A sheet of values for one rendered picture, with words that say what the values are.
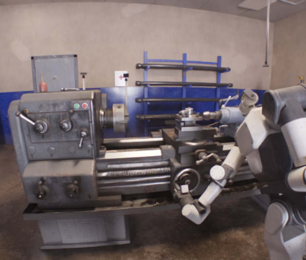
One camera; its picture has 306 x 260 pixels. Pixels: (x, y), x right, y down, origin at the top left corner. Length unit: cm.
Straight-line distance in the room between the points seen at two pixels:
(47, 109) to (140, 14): 393
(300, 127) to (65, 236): 179
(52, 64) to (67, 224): 384
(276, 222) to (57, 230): 159
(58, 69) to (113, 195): 371
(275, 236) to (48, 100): 148
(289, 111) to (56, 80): 458
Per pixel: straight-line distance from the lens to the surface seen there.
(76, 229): 175
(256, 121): 79
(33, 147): 150
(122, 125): 146
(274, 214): 85
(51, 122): 138
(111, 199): 156
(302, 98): 74
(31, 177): 145
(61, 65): 474
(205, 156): 129
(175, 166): 133
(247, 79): 584
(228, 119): 184
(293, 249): 94
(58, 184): 141
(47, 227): 182
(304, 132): 68
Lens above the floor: 136
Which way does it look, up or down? 14 degrees down
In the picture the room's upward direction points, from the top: straight up
